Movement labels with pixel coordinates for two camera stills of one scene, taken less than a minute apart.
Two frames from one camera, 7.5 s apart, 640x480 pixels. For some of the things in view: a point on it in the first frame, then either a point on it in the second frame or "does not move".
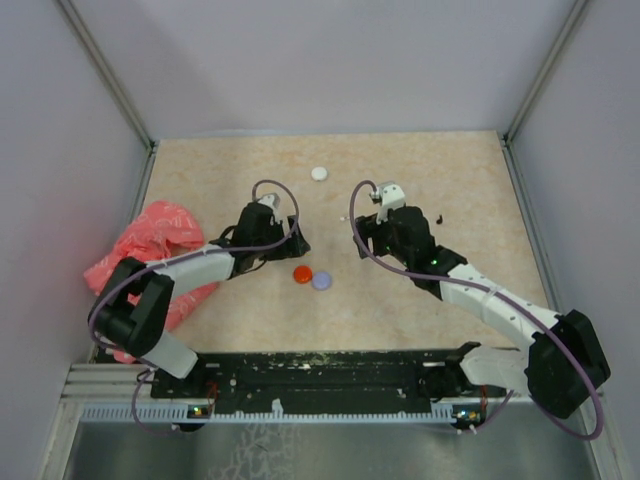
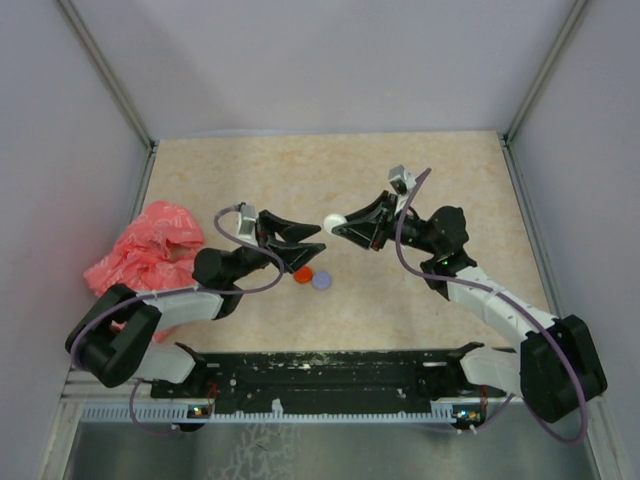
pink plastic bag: (164, 229) does not move
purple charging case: (321, 281) does not move
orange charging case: (302, 274) does not move
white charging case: (319, 173) → (332, 220)
